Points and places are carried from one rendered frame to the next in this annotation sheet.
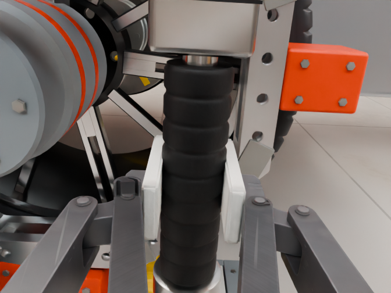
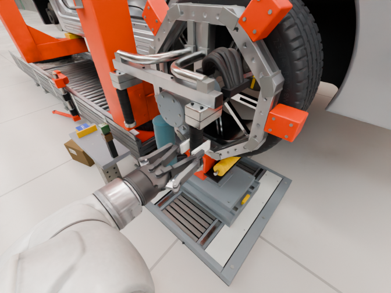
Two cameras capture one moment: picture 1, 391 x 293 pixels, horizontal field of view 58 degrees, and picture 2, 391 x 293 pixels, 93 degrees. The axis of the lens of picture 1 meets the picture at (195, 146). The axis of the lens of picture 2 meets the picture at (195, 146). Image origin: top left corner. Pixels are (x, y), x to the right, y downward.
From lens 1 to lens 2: 37 cm
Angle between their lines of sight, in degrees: 41
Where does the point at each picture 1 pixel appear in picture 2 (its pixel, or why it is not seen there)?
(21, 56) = (180, 106)
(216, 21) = (194, 122)
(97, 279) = (205, 157)
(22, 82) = (180, 111)
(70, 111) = not seen: hidden behind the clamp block
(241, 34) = (197, 125)
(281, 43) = (266, 109)
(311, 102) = (274, 132)
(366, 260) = (379, 220)
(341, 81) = (287, 129)
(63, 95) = not seen: hidden behind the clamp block
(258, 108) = (256, 127)
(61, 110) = not seen: hidden behind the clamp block
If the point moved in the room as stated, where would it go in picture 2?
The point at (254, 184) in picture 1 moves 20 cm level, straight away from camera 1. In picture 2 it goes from (201, 152) to (253, 126)
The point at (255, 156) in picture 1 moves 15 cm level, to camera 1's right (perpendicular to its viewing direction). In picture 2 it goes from (253, 142) to (298, 164)
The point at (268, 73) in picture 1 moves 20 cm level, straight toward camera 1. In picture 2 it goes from (260, 117) to (209, 142)
